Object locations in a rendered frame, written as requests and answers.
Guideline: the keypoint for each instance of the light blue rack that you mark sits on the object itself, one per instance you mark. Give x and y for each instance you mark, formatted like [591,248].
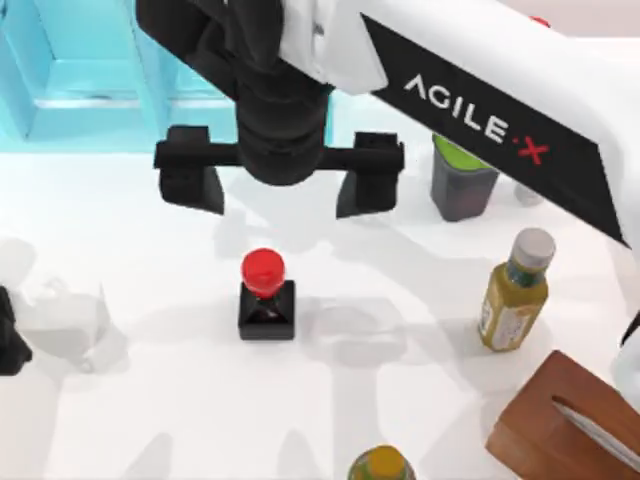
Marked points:
[95,65]

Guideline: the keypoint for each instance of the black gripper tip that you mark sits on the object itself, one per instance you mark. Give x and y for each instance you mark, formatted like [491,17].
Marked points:
[11,335]

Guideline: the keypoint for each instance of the red cap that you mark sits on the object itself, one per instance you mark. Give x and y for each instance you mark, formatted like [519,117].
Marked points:
[538,21]

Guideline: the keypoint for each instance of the black bottle with red cap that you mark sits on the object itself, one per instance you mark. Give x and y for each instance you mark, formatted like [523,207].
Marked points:
[265,300]

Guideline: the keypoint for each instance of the grey cup with green lid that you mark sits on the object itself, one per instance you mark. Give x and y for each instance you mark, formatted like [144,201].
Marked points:
[462,190]

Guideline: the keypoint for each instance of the olive bottle with grey cap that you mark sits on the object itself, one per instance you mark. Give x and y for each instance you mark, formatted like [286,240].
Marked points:
[515,295]

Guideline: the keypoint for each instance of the wooden tissue box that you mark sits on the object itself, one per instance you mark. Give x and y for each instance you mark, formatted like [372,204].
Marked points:
[545,430]

